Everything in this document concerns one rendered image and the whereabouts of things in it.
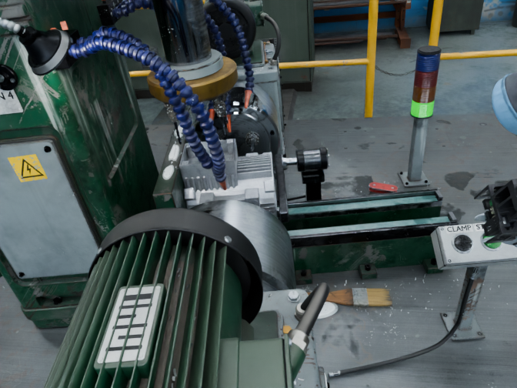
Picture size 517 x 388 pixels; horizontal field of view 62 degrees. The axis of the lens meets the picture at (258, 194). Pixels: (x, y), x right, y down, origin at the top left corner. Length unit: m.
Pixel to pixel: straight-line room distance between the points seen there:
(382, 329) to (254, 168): 0.45
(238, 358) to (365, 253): 0.76
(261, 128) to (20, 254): 0.65
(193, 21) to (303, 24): 3.16
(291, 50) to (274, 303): 3.55
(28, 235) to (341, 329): 0.69
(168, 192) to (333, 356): 0.48
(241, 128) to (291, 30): 2.86
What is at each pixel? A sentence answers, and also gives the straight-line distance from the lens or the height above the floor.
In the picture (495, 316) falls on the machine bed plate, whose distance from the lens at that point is 1.10.
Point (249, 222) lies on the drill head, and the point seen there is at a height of 1.15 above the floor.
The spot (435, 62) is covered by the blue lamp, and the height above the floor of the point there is 1.19.
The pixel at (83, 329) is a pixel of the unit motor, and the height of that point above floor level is 1.35.
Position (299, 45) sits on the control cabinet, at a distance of 4.01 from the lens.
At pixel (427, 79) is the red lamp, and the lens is 1.27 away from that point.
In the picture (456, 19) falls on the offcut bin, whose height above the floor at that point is 0.18.
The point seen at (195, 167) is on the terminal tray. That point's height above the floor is 1.14.
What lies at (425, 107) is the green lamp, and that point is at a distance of 1.30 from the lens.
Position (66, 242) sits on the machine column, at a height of 1.07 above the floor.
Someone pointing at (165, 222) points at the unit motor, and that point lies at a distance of 0.41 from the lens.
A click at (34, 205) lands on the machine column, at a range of 0.92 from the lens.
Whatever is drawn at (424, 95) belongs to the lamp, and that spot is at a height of 1.10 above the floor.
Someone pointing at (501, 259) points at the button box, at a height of 1.05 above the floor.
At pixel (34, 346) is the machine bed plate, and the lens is 1.19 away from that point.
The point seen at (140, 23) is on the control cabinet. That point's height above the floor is 0.73.
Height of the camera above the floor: 1.61
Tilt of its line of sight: 35 degrees down
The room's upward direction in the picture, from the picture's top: 8 degrees counter-clockwise
